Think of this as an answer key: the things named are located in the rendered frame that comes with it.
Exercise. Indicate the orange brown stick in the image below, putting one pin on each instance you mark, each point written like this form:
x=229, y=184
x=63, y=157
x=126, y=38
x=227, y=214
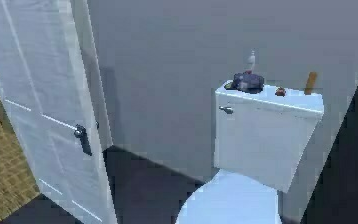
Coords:
x=310, y=83

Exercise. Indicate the white toilet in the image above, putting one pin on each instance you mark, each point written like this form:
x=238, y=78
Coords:
x=263, y=140

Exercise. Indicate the small red round object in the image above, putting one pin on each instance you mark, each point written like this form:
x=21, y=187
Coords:
x=280, y=91

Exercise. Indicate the dark blue crumpled cloth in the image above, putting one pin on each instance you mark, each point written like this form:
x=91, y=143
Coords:
x=248, y=82

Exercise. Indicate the white room door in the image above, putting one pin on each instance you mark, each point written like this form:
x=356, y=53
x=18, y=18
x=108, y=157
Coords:
x=47, y=83

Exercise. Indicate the white spray bottle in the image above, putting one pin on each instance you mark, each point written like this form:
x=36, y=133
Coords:
x=251, y=61

